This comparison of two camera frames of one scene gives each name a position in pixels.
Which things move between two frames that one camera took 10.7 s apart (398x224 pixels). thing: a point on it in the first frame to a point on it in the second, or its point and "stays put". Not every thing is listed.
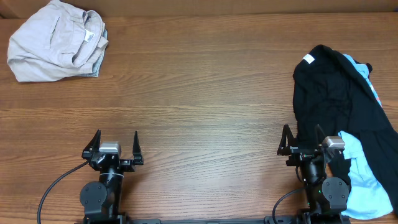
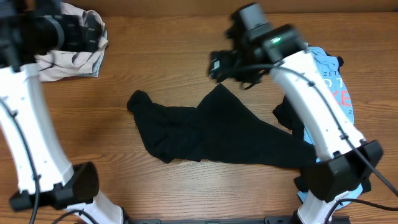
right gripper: (301, 154) to (228, 60)
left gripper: (123, 162) to (88, 34)
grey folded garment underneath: (97, 64) stays put
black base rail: (305, 219) stays put
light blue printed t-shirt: (366, 198) to (331, 66)
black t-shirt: (328, 98) to (221, 129)
